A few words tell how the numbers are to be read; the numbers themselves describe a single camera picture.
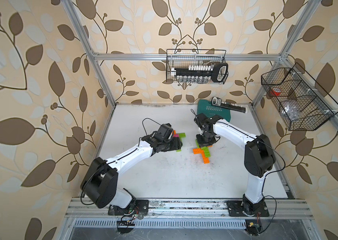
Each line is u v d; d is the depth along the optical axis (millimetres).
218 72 842
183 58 911
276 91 807
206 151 890
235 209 734
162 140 654
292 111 703
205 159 865
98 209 429
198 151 886
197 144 826
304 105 722
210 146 959
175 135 992
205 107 1120
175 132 1042
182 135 1012
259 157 494
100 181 427
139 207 740
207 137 758
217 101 1146
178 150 956
